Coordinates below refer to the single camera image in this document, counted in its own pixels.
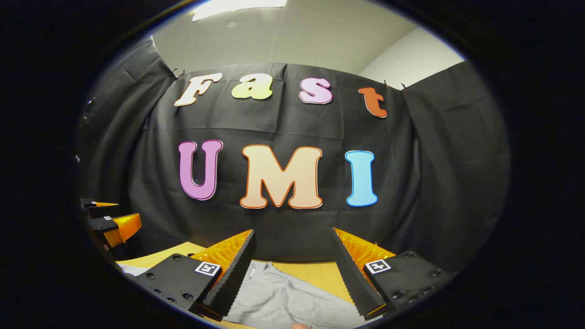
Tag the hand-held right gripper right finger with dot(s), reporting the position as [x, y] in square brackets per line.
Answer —
[354, 278]

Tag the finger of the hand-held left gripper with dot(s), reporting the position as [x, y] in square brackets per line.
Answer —
[98, 209]
[107, 225]

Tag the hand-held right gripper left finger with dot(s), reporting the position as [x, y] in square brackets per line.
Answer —
[235, 278]

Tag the grey zip-neck sweatshirt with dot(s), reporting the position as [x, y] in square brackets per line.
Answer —
[283, 301]

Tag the black backdrop cloth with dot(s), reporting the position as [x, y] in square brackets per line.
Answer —
[283, 123]

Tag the ceiling light panel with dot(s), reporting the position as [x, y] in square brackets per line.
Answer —
[237, 7]

